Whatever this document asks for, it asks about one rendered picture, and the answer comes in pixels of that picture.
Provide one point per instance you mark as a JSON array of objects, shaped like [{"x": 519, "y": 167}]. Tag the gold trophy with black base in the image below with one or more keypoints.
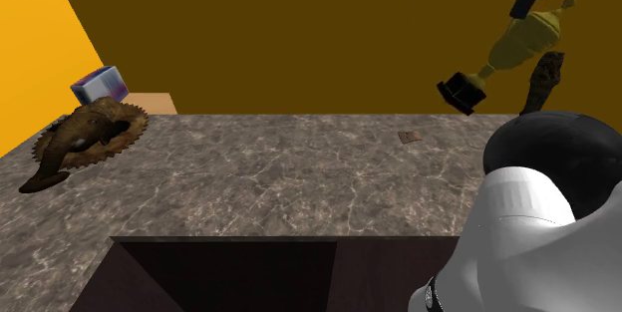
[{"x": 520, "y": 43}]

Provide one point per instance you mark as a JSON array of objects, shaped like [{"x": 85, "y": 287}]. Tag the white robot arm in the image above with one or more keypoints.
[{"x": 525, "y": 243}]

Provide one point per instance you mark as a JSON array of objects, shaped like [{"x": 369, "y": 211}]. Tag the dark brown rough stick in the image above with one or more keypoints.
[{"x": 542, "y": 82}]

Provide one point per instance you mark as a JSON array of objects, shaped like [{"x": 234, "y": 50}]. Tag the small brown square piece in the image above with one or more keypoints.
[{"x": 409, "y": 136}]

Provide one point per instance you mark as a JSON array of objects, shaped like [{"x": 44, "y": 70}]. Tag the tan wooden furniture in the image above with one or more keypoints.
[{"x": 155, "y": 104}]

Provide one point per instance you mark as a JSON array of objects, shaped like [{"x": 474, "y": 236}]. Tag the dark robot stand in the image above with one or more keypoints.
[{"x": 233, "y": 277}]

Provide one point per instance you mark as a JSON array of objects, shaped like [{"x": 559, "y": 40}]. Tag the brown serrated round mat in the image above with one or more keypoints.
[{"x": 128, "y": 128}]

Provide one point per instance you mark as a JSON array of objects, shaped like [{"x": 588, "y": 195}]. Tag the white blue purple box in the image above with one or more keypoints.
[{"x": 99, "y": 85}]

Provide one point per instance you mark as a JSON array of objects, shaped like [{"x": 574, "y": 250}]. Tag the brown animal figure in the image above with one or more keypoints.
[{"x": 73, "y": 138}]

